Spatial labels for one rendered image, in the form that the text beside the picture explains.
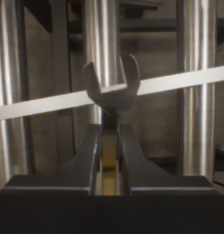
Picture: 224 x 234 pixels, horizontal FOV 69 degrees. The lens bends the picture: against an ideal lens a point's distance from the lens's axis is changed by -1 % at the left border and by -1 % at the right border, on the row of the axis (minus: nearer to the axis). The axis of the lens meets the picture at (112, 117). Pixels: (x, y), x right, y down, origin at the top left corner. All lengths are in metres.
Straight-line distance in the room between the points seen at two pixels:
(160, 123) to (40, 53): 1.15
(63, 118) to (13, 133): 0.17
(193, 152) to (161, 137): 0.94
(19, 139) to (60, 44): 0.35
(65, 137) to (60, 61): 0.27
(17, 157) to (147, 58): 1.20
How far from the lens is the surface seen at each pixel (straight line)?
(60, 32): 0.67
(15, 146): 0.57
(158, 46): 1.51
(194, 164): 0.57
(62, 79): 0.63
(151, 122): 1.44
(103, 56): 0.49
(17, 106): 0.53
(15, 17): 0.62
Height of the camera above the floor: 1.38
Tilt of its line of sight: 85 degrees down
